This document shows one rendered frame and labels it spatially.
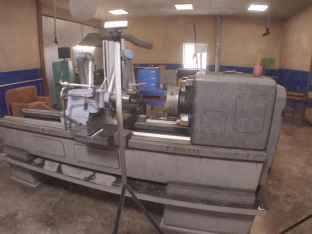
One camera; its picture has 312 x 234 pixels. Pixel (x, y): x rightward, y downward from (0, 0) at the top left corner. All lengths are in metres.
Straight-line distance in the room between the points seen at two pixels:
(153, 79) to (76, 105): 2.03
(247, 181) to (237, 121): 0.49
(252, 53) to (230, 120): 7.56
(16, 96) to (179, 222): 4.79
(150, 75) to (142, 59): 5.50
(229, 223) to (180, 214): 0.42
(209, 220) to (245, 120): 0.88
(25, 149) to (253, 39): 8.50
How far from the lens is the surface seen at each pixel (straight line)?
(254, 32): 8.87
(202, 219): 1.69
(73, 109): 1.84
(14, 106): 5.31
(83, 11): 5.27
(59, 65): 5.84
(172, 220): 1.75
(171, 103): 1.40
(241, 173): 1.48
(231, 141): 1.35
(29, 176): 2.58
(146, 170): 1.54
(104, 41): 2.89
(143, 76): 3.59
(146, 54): 8.96
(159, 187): 1.63
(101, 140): 1.40
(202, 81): 1.23
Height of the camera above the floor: 1.43
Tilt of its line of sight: 17 degrees down
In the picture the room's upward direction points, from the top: straight up
